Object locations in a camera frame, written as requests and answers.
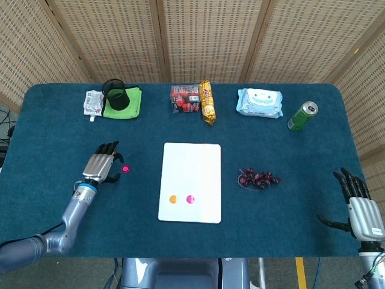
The golden snack bag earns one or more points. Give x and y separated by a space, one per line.
208 105

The red snack package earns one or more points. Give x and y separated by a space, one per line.
185 100

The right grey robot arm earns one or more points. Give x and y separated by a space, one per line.
365 259

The white spout pouch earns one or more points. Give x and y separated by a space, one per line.
93 103

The folded green cloth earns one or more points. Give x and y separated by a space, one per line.
133 102

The woven bamboo folding screen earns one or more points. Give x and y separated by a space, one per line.
210 36

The green drink can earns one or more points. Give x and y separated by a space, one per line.
300 119

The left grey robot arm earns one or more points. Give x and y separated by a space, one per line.
75 210

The left five-finger robot hand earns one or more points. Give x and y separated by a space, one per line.
97 165

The right five-finger robot hand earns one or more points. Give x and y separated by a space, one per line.
365 218

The pink disc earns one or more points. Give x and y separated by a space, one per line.
190 199
125 169

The light blue wet wipes pack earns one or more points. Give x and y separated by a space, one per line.
260 103

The grey robot torso base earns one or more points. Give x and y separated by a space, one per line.
180 274

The black mesh pen holder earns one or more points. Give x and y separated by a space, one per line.
118 100

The dark red grape bunch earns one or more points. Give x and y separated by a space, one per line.
258 179

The white magnetic board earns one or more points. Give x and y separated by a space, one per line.
192 168

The blue felt table cover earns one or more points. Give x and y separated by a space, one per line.
270 222

